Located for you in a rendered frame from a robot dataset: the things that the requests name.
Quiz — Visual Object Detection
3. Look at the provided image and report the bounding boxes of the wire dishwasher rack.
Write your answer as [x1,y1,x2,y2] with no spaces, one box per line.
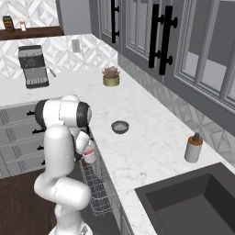
[79,133,121,218]

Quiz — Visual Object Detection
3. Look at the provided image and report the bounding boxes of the dark grey sink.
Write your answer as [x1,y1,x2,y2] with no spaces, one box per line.
[134,162,235,235]

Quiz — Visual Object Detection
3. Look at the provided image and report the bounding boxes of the succulent in yellow pot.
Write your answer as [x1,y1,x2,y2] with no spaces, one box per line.
[102,65,121,87]

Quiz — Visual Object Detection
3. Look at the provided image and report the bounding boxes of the white cup with red inside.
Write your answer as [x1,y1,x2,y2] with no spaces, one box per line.
[83,142,98,165]

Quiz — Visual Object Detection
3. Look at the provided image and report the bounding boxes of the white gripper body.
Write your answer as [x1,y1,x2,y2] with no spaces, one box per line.
[74,130,92,155]

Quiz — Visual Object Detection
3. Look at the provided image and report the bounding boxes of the small white bottle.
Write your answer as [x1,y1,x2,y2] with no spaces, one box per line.
[19,18,28,32]

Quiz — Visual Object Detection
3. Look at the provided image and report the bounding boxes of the grey drawer front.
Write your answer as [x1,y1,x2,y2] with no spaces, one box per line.
[0,119,48,146]
[0,155,47,180]
[0,102,41,127]
[0,138,47,163]

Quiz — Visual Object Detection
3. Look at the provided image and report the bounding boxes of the grey coffee machine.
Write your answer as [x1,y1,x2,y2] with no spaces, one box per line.
[17,44,57,90]

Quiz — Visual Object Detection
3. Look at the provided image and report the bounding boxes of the dark wooden shelf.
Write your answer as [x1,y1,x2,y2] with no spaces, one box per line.
[0,25,65,41]

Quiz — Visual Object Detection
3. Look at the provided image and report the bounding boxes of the grey glazed cabinet door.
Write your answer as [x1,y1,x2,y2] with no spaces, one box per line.
[160,0,235,137]
[120,0,164,81]
[88,0,124,55]

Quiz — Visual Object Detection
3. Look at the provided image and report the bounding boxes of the black cabinet handle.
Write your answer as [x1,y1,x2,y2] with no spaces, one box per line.
[148,3,165,69]
[110,0,120,44]
[158,5,179,76]

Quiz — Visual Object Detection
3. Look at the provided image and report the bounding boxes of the brown box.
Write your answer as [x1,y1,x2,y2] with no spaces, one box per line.
[2,15,16,32]

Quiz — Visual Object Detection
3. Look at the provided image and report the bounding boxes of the white wall outlet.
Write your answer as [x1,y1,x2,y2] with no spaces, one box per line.
[71,39,82,54]

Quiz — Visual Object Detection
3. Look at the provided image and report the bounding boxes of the dark grey bowl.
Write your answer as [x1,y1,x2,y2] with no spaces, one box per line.
[110,119,130,135]

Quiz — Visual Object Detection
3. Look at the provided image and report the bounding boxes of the grey base cabinet door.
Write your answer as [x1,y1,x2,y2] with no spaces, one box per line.
[119,212,134,235]

